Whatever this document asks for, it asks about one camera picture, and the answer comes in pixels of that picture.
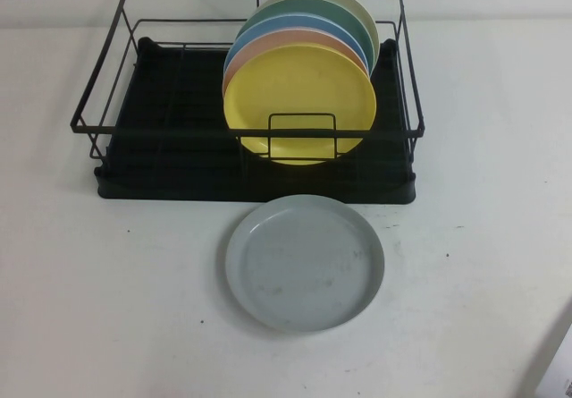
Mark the grey round plate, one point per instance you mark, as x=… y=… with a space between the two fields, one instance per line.
x=304 y=264

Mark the yellow round plate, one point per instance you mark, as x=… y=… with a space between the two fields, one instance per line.
x=295 y=85

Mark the pink round plate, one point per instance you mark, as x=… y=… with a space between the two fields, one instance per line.
x=272 y=39

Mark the blue round plate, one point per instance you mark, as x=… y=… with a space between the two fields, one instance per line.
x=277 y=23

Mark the green round plate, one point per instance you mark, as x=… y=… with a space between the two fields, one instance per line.
x=290 y=8

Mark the black plastic drip tray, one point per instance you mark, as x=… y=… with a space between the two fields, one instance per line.
x=179 y=190

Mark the white printed box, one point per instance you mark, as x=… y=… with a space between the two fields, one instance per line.
x=563 y=371

